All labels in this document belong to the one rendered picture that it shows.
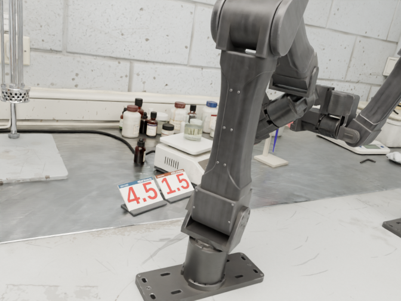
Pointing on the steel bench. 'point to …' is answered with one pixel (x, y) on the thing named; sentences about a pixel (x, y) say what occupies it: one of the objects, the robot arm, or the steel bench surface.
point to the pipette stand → (270, 156)
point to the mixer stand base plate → (30, 159)
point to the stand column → (12, 79)
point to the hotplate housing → (179, 162)
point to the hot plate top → (195, 147)
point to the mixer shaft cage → (17, 93)
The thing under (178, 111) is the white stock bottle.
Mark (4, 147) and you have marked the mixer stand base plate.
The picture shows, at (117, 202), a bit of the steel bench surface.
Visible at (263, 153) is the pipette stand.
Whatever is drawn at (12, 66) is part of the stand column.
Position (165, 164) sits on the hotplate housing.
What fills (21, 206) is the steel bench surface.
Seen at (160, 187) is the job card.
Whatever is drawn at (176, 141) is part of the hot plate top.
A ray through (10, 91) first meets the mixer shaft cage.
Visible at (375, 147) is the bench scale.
